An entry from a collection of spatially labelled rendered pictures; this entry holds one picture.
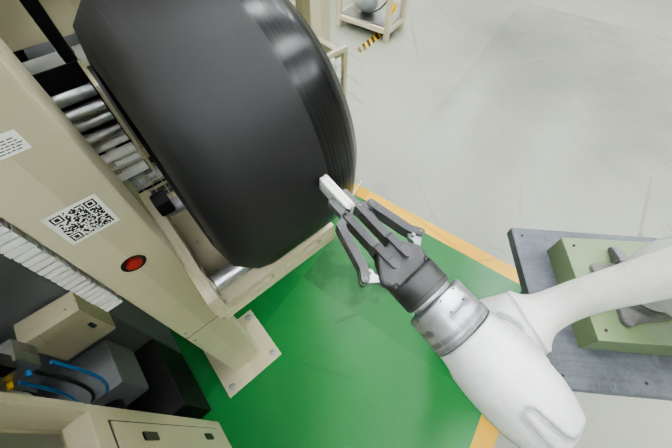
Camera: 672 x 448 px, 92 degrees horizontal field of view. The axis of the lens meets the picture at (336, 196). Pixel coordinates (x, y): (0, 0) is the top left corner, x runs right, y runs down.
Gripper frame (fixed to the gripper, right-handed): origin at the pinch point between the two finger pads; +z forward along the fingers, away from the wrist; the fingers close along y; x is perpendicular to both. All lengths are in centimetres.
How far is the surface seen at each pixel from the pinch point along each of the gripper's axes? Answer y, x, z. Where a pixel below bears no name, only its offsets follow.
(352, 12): -214, 142, 205
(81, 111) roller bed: 25, 18, 61
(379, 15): -230, 138, 183
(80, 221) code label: 32.7, 5.5, 23.0
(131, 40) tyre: 13.6, -17.1, 25.7
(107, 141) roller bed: 25, 29, 61
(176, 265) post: 26.9, 29.8, 19.4
